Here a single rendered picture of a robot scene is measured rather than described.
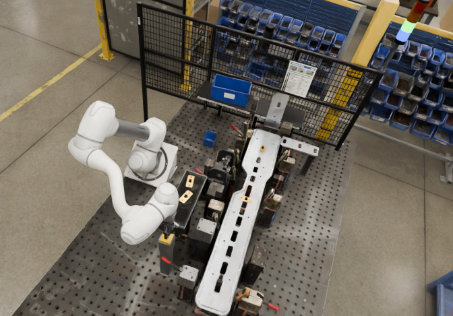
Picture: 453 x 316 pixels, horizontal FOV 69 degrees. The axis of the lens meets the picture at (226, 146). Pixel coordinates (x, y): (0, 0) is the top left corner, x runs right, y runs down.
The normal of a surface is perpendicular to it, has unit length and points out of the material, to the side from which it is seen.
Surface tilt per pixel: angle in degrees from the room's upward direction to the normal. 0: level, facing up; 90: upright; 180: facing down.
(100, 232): 0
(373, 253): 0
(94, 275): 0
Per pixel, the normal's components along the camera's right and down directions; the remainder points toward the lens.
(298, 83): -0.29, 0.69
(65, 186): 0.14, -0.66
